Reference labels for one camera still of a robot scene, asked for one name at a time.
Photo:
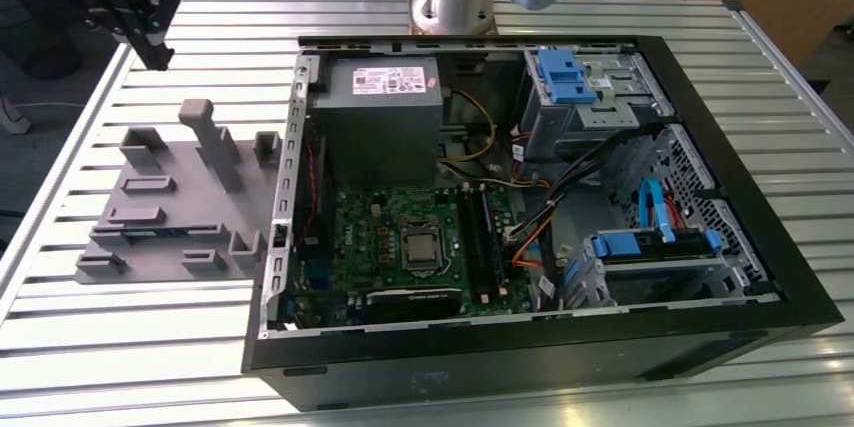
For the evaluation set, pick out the black graphics card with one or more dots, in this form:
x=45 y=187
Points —
x=414 y=304

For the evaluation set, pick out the grey parts rack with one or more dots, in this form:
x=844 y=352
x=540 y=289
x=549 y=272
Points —
x=181 y=207

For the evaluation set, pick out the silver CPU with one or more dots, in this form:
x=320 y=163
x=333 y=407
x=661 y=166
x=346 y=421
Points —
x=421 y=251

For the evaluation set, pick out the CPU socket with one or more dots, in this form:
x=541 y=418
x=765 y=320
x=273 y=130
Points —
x=421 y=225

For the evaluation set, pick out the silver disk bay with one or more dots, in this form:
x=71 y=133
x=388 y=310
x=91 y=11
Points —
x=675 y=263

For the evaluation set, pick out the blue RAM stick white label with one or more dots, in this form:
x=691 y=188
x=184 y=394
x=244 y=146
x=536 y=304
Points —
x=154 y=234

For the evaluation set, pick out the black RAM slot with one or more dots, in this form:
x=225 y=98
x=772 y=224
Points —
x=478 y=247

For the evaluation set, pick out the white plastic stand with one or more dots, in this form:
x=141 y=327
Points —
x=14 y=119

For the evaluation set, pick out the black PC case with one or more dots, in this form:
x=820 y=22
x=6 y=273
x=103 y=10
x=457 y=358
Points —
x=468 y=362

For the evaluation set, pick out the silver drive cage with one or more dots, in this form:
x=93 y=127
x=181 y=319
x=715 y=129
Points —
x=601 y=119

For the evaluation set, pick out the green motherboard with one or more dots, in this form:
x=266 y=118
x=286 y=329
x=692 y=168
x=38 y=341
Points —
x=361 y=272

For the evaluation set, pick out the blue drive latch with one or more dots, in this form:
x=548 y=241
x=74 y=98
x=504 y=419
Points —
x=561 y=77

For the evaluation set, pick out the grey power supply unit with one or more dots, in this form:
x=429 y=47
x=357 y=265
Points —
x=374 y=137

